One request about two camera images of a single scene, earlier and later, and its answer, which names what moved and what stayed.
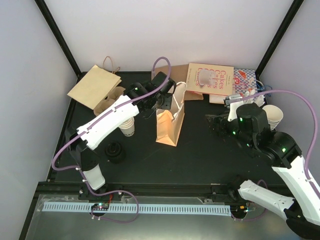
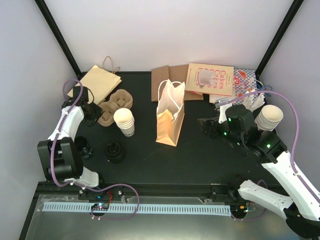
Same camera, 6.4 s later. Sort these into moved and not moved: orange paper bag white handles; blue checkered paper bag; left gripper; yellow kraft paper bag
Moved: left gripper
Not moved: orange paper bag white handles; yellow kraft paper bag; blue checkered paper bag
